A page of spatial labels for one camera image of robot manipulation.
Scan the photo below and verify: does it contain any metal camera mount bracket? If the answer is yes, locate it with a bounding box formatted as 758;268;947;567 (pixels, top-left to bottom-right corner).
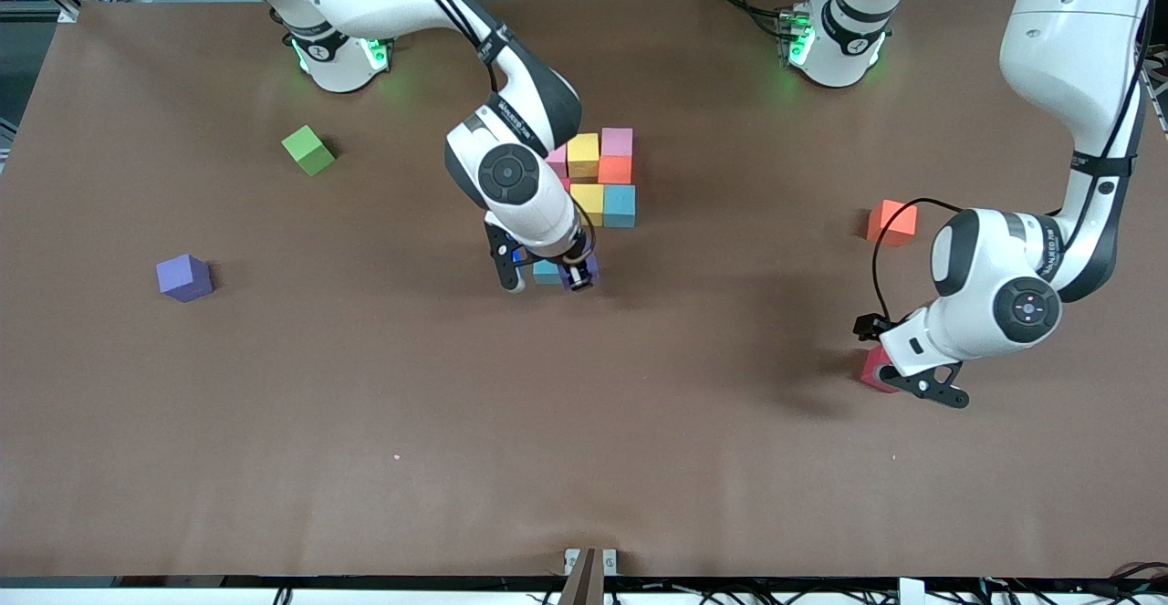
558;548;618;605

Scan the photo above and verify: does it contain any green foam block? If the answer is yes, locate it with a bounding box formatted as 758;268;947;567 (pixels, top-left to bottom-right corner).
281;125;337;177

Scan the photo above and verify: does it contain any purple foam block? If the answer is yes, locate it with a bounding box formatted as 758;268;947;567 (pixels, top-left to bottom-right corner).
155;254;214;304
560;254;601;292

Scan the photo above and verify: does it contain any red foam block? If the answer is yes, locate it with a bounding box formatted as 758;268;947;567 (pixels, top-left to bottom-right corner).
860;344;901;395

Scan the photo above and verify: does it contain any yellow foam block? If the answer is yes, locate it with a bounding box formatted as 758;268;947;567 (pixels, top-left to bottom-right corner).
567;133;601;179
571;183;605;227

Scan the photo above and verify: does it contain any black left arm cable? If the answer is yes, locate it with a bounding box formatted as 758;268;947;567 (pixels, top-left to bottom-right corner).
871;0;1157;316

